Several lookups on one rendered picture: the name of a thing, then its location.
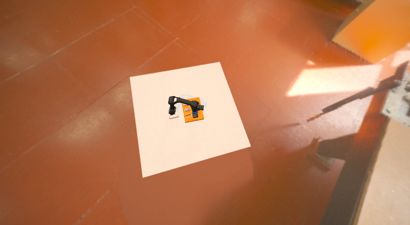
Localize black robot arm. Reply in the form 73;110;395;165
168;96;204;116

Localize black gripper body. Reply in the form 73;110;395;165
191;108;198;118

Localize orange flat panel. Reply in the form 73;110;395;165
182;97;204;123

